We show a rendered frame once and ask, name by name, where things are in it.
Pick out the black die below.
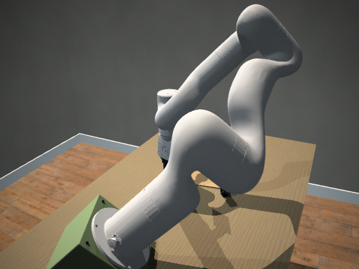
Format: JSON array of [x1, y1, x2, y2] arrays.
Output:
[[220, 189, 231, 197]]

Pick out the tan flat mat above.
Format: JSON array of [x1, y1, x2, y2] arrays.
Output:
[[191, 171, 220, 189]]

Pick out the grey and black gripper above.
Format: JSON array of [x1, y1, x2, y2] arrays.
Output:
[[157, 134, 172, 169]]

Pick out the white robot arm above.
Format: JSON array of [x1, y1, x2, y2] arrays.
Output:
[[91, 4, 302, 269]]

